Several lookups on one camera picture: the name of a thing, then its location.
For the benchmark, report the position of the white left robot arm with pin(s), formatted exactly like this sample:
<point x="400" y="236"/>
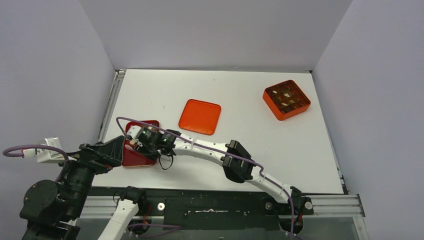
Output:
<point x="49" y="205"/>

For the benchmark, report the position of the aluminium table edge rail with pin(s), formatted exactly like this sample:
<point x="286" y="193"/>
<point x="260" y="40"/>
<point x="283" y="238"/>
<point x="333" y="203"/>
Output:
<point x="111" y="101"/>

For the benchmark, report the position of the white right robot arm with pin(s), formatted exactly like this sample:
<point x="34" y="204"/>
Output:
<point x="234" y="159"/>

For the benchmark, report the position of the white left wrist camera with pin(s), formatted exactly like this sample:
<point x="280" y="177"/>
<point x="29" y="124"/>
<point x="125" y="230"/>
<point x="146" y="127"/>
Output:
<point x="49" y="151"/>

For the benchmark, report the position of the orange box lid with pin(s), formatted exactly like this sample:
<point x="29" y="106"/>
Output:
<point x="200" y="117"/>

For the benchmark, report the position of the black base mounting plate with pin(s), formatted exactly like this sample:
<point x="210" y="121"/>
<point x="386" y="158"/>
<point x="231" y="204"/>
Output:
<point x="221" y="210"/>

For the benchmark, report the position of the red chocolate tray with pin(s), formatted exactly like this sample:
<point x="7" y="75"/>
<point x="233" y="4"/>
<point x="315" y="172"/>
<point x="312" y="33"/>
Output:
<point x="131" y="158"/>

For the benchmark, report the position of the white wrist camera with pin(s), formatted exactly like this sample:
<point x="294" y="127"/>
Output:
<point x="133" y="133"/>
<point x="49" y="151"/>

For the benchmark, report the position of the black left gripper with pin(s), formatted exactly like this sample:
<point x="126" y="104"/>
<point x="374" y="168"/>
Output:
<point x="100" y="154"/>

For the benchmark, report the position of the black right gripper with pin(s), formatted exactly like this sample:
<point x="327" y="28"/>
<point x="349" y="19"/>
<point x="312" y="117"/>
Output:
<point x="139" y="144"/>

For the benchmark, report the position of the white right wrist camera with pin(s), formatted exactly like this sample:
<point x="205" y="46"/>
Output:
<point x="133" y="133"/>

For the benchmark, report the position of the orange compartment chocolate box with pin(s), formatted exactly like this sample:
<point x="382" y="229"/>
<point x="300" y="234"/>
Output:
<point x="298" y="102"/>

